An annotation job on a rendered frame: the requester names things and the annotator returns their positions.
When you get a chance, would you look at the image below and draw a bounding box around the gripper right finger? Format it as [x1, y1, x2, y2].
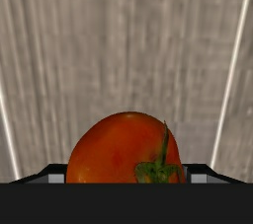
[182, 163, 246, 185]

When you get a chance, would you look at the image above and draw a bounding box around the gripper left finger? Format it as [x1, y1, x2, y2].
[9, 163, 69, 185]

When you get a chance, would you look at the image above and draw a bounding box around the red tomato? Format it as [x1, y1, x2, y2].
[65, 111, 188, 185]

